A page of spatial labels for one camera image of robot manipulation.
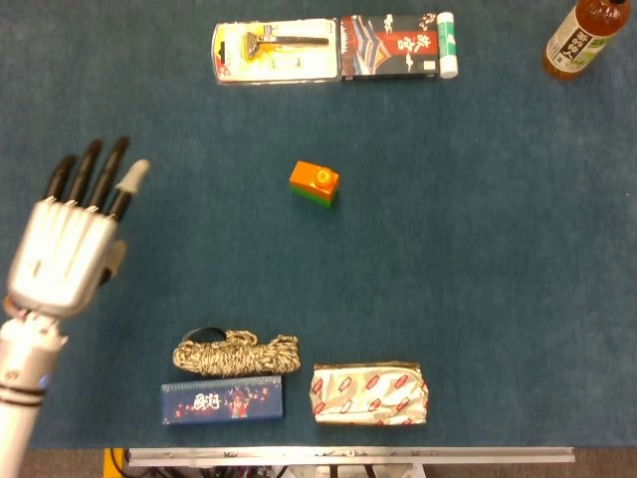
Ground blue felt table cloth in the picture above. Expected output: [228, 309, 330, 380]
[0, 0, 637, 450]

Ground camouflage rope bundle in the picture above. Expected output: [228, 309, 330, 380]
[171, 330, 303, 378]

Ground white red wrapped package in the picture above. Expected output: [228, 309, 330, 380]
[309, 361, 429, 427]

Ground green two-stud building block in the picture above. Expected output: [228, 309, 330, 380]
[290, 184, 339, 209]

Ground amber tea bottle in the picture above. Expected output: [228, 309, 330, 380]
[540, 0, 632, 82]

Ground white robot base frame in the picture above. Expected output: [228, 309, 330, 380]
[286, 463, 429, 478]

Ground black red printed box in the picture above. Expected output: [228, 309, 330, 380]
[339, 13, 442, 84]

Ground orange single-stud building block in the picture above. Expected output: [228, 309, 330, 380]
[289, 159, 341, 196]

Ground yellow razor blister pack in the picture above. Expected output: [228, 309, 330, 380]
[211, 18, 341, 87]

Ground navy blue printed box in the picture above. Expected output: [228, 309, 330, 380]
[159, 374, 285, 426]

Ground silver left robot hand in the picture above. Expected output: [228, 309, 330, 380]
[3, 135, 151, 320]

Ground aluminium rail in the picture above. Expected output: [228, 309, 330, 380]
[123, 446, 576, 468]

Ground white green glue stick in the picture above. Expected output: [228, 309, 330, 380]
[435, 10, 459, 80]

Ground yellow frame part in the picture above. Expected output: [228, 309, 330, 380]
[103, 447, 125, 478]

